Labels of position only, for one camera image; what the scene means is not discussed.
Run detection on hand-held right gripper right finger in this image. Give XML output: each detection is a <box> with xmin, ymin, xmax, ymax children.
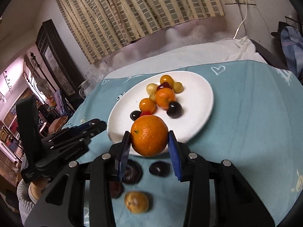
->
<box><xmin>168</xmin><ymin>130</ymin><xmax>276</xmax><ymax>227</ymax></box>

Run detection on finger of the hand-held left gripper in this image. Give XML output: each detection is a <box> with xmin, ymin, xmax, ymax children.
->
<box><xmin>47</xmin><ymin>121</ymin><xmax>107</xmax><ymax>150</ymax></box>
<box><xmin>48</xmin><ymin>118</ymin><xmax>101</xmax><ymax>139</ymax></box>

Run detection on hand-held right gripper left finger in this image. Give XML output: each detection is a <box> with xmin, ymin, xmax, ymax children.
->
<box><xmin>25</xmin><ymin>131</ymin><xmax>132</xmax><ymax>227</ymax></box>

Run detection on large rough orange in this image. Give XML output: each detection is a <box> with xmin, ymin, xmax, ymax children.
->
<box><xmin>130</xmin><ymin>115</ymin><xmax>169</xmax><ymax>157</ymax></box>

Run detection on white oval plate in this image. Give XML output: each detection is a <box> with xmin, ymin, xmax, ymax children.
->
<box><xmin>107</xmin><ymin>70</ymin><xmax>214</xmax><ymax>157</ymax></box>

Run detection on rough mandarin orange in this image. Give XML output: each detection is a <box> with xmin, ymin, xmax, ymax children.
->
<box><xmin>155</xmin><ymin>88</ymin><xmax>177</xmax><ymax>109</ymax></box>

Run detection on yellow loquat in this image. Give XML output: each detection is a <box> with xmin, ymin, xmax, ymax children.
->
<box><xmin>146</xmin><ymin>83</ymin><xmax>159</xmax><ymax>95</ymax></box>

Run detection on red plum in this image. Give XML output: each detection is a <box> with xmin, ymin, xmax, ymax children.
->
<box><xmin>157</xmin><ymin>82</ymin><xmax>173</xmax><ymax>92</ymax></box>
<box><xmin>109</xmin><ymin>182</ymin><xmax>124</xmax><ymax>199</ymax></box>

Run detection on small smooth orange fruit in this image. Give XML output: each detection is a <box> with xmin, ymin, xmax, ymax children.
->
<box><xmin>160</xmin><ymin>75</ymin><xmax>174</xmax><ymax>86</ymax></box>

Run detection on person's left hand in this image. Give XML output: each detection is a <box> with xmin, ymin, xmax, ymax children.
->
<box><xmin>28</xmin><ymin>175</ymin><xmax>51</xmax><ymax>205</ymax></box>

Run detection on wrinkled dark passion fruit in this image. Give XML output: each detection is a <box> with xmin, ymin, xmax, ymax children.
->
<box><xmin>121</xmin><ymin>159</ymin><xmax>143</xmax><ymax>184</ymax></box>

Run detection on brown cushioned chair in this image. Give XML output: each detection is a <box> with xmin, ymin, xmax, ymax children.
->
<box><xmin>48</xmin><ymin>117</ymin><xmax>70</xmax><ymax>134</ymax></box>

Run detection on white kettle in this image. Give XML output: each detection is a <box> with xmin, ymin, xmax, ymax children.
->
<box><xmin>79</xmin><ymin>80</ymin><xmax>93</xmax><ymax>98</ymax></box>

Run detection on brown yellow passion fruit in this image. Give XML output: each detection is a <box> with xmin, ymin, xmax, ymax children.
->
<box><xmin>124</xmin><ymin>191</ymin><xmax>150</xmax><ymax>213</ymax></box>

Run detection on dark framed picture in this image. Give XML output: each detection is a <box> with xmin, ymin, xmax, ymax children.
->
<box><xmin>35</xmin><ymin>19</ymin><xmax>86</xmax><ymax>95</ymax></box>

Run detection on teal printed tablecloth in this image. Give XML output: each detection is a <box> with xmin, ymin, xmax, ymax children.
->
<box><xmin>64</xmin><ymin>59</ymin><xmax>303</xmax><ymax>227</ymax></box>

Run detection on white bed sheet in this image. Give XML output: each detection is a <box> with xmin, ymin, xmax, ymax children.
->
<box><xmin>104</xmin><ymin>36</ymin><xmax>268</xmax><ymax>81</ymax></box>

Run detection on checked beige curtain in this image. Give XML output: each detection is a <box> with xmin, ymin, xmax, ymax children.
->
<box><xmin>49</xmin><ymin>0</ymin><xmax>226</xmax><ymax>65</ymax></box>

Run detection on blue clothes pile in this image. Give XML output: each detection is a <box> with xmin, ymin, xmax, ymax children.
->
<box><xmin>280</xmin><ymin>26</ymin><xmax>303</xmax><ymax>76</ymax></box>

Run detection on white power cable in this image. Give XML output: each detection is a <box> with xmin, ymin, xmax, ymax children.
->
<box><xmin>233</xmin><ymin>3</ymin><xmax>248</xmax><ymax>40</ymax></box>

